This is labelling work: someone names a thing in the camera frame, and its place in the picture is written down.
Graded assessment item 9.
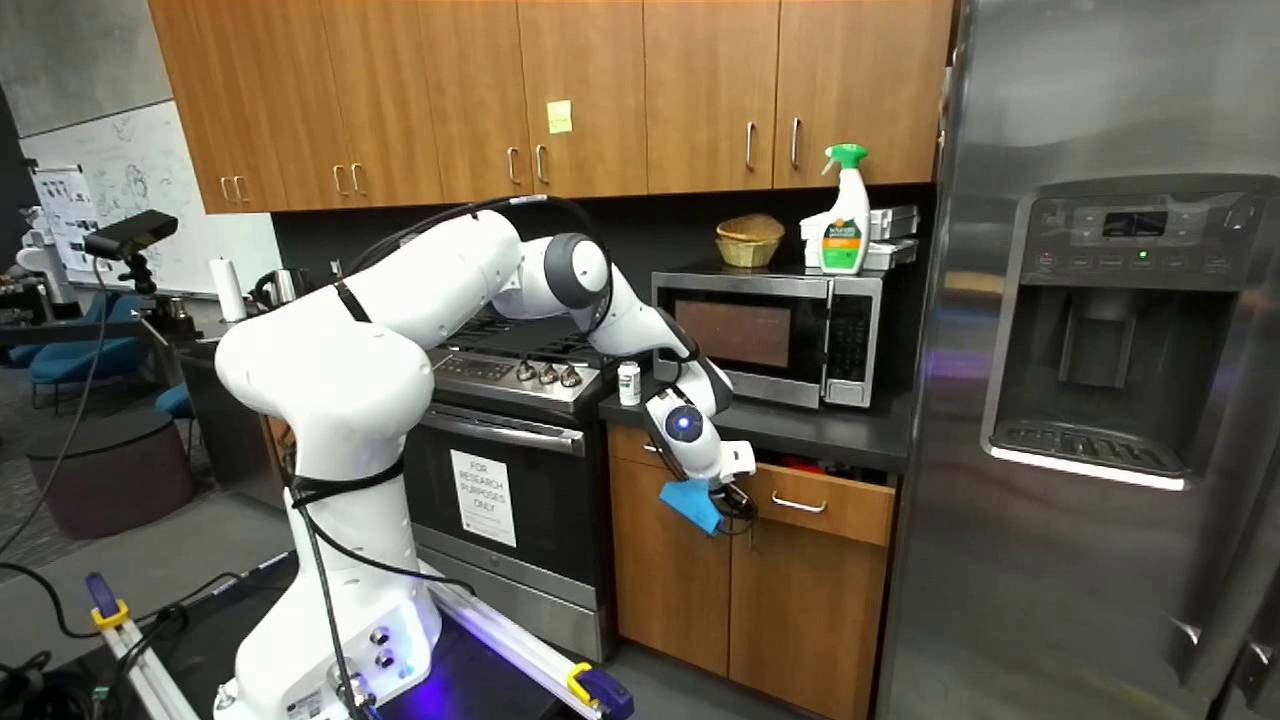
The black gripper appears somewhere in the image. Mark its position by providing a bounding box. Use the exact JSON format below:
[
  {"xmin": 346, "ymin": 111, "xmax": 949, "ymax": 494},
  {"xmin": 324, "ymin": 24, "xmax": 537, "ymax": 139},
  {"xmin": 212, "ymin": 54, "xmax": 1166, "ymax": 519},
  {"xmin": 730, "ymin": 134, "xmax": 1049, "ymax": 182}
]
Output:
[{"xmin": 713, "ymin": 475, "xmax": 758, "ymax": 529}]

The wooden drawer with silver handle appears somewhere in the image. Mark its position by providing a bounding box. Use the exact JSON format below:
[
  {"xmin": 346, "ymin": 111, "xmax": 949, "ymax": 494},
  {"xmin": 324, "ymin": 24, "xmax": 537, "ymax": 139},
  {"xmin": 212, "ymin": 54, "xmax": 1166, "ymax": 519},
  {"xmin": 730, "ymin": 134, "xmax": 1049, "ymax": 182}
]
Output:
[
  {"xmin": 607, "ymin": 429, "xmax": 682, "ymax": 502},
  {"xmin": 736, "ymin": 454, "xmax": 900, "ymax": 550}
]

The mobile robot base platform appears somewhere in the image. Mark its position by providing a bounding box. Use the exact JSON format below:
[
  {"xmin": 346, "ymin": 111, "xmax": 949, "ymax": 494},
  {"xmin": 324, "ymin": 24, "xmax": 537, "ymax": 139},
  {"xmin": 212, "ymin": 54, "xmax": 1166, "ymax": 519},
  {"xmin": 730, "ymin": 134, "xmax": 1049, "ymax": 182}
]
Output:
[{"xmin": 74, "ymin": 565, "xmax": 638, "ymax": 720}]

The stainless steel microwave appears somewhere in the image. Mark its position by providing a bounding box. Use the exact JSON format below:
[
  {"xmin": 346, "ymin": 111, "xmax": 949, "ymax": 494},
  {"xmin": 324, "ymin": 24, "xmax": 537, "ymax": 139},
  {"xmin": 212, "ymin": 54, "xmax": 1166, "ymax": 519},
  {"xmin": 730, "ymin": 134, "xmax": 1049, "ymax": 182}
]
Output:
[{"xmin": 648, "ymin": 266, "xmax": 887, "ymax": 410}]

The wooden lower cabinet door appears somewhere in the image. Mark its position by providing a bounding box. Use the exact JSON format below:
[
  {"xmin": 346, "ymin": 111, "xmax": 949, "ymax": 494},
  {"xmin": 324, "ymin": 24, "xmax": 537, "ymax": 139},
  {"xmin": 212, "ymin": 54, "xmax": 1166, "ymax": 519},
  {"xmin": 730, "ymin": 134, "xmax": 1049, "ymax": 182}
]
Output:
[
  {"xmin": 727, "ymin": 519, "xmax": 896, "ymax": 720},
  {"xmin": 607, "ymin": 492, "xmax": 738, "ymax": 680}
]

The wooden cabinet door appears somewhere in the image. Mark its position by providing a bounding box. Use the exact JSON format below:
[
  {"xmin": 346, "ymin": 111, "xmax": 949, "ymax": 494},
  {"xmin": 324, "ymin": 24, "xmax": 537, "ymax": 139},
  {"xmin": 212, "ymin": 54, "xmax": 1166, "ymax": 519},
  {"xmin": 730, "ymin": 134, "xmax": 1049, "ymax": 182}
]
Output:
[
  {"xmin": 144, "ymin": 0, "xmax": 235, "ymax": 220},
  {"xmin": 346, "ymin": 0, "xmax": 528, "ymax": 211},
  {"xmin": 516, "ymin": 0, "xmax": 651, "ymax": 203},
  {"xmin": 771, "ymin": 0, "xmax": 960, "ymax": 187},
  {"xmin": 228, "ymin": 0, "xmax": 355, "ymax": 217},
  {"xmin": 644, "ymin": 0, "xmax": 783, "ymax": 200},
  {"xmin": 607, "ymin": 492, "xmax": 738, "ymax": 680},
  {"xmin": 727, "ymin": 519, "xmax": 896, "ymax": 720}
]

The stainless steel gas stove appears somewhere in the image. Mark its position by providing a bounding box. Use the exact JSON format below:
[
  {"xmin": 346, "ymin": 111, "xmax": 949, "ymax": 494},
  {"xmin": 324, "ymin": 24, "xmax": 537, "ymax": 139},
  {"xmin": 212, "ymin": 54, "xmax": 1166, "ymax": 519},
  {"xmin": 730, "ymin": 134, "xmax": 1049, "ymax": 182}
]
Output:
[{"xmin": 403, "ymin": 314, "xmax": 632, "ymax": 662}]

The yellow blue bar clamp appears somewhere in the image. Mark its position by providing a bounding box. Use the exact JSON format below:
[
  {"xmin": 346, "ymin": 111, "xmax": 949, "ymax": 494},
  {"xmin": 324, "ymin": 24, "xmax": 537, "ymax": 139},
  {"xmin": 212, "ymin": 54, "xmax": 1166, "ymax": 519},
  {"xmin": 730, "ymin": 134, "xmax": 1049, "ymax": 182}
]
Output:
[
  {"xmin": 561, "ymin": 656, "xmax": 638, "ymax": 720},
  {"xmin": 78, "ymin": 572, "xmax": 141, "ymax": 639}
]

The white paper label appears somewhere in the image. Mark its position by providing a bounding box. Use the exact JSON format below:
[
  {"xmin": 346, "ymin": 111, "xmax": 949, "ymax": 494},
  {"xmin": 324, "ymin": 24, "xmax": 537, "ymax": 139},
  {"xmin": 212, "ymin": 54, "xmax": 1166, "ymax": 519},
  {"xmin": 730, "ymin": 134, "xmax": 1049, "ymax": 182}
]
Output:
[{"xmin": 449, "ymin": 447, "xmax": 521, "ymax": 550}]

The brown bowl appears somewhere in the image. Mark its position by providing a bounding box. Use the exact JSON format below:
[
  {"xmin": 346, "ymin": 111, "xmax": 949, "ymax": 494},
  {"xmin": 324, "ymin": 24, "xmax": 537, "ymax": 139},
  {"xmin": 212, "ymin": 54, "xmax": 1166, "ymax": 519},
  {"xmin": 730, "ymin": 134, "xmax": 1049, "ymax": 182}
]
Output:
[{"xmin": 713, "ymin": 211, "xmax": 788, "ymax": 277}]

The white green spray bottle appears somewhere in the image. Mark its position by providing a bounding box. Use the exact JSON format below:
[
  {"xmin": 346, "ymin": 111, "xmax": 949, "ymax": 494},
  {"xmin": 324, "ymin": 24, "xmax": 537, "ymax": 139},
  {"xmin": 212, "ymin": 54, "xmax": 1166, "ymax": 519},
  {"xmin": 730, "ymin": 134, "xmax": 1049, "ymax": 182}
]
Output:
[{"xmin": 797, "ymin": 139, "xmax": 877, "ymax": 277}]

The white silver packet stack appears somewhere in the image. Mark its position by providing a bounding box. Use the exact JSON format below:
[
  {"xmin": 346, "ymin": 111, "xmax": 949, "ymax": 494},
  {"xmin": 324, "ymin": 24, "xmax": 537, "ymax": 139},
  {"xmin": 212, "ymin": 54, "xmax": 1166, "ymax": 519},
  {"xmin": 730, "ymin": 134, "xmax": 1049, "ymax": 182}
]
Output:
[{"xmin": 864, "ymin": 200, "xmax": 922, "ymax": 277}]

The stainless steel refrigerator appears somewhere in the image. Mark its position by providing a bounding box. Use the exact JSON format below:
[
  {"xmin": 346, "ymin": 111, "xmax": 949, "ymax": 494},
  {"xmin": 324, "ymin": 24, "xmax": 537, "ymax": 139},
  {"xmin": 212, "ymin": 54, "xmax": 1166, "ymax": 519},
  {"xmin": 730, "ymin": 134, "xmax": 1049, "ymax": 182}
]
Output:
[{"xmin": 871, "ymin": 0, "xmax": 1280, "ymax": 720}]

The wooden upper cabinet door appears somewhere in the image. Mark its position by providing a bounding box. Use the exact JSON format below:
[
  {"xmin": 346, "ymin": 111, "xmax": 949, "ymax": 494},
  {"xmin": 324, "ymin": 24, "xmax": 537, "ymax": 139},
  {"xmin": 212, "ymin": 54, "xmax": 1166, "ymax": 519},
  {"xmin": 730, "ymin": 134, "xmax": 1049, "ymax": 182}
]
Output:
[
  {"xmin": 644, "ymin": 0, "xmax": 783, "ymax": 200},
  {"xmin": 516, "ymin": 0, "xmax": 651, "ymax": 203},
  {"xmin": 771, "ymin": 0, "xmax": 960, "ymax": 187},
  {"xmin": 346, "ymin": 0, "xmax": 528, "ymax": 211},
  {"xmin": 144, "ymin": 0, "xmax": 235, "ymax": 220},
  {"xmin": 228, "ymin": 0, "xmax": 355, "ymax": 217}
]

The black trash bin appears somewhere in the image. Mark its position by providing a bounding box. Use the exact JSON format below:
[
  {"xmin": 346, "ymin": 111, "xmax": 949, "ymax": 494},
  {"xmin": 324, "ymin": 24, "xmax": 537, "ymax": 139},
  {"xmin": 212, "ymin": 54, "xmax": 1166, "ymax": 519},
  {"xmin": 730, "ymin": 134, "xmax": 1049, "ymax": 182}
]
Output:
[{"xmin": 176, "ymin": 337, "xmax": 274, "ymax": 492}]

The white paper towel roll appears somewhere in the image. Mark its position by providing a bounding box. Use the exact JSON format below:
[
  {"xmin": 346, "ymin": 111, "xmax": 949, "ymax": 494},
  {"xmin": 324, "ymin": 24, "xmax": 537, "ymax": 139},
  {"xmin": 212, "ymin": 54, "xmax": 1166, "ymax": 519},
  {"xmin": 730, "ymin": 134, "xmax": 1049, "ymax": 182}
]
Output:
[{"xmin": 208, "ymin": 257, "xmax": 252, "ymax": 328}]

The round brown ottoman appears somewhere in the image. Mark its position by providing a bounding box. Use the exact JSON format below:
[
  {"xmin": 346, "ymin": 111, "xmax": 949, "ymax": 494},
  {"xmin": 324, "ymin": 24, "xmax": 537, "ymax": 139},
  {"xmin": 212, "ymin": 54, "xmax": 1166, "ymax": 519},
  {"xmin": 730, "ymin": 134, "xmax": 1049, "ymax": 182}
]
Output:
[{"xmin": 22, "ymin": 410, "xmax": 194, "ymax": 545}]

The blue upholstered chair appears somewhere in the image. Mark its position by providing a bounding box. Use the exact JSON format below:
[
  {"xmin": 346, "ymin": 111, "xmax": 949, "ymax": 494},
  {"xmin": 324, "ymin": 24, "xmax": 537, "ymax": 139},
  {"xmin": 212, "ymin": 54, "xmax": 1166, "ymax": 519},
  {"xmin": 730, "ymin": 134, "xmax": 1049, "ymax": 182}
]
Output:
[{"xmin": 5, "ymin": 293, "xmax": 194, "ymax": 421}]

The whiteboard with papers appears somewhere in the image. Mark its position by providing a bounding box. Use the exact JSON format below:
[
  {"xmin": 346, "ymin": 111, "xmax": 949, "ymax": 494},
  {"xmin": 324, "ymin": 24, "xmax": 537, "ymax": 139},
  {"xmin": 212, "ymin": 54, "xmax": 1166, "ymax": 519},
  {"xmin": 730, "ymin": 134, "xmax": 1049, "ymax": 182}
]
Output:
[{"xmin": 18, "ymin": 100, "xmax": 288, "ymax": 299}]

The black monitor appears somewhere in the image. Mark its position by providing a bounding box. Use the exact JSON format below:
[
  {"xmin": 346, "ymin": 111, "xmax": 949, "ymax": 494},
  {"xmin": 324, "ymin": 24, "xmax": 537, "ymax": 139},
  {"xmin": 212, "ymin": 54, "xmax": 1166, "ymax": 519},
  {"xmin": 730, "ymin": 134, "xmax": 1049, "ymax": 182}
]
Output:
[{"xmin": 0, "ymin": 87, "xmax": 45, "ymax": 293}]

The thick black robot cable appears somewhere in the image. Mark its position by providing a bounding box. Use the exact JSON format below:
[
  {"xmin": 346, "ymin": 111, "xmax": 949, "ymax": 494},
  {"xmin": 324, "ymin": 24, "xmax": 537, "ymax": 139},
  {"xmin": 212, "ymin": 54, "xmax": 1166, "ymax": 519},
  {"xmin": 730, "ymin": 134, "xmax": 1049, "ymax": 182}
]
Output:
[{"xmin": 285, "ymin": 190, "xmax": 730, "ymax": 720}]

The black camera on tripod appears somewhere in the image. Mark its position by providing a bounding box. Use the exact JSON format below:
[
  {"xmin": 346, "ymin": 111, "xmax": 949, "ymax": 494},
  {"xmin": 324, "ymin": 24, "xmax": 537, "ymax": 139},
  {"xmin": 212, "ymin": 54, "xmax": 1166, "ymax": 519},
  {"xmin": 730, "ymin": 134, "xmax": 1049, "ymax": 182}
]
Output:
[{"xmin": 72, "ymin": 207, "xmax": 178, "ymax": 345}]

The black floor cable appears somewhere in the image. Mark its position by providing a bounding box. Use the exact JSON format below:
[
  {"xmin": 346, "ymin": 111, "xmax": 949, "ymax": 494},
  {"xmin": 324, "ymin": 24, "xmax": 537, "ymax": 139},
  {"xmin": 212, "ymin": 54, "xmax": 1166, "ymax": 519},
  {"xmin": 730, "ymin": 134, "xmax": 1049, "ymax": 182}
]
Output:
[{"xmin": 0, "ymin": 555, "xmax": 94, "ymax": 647}]

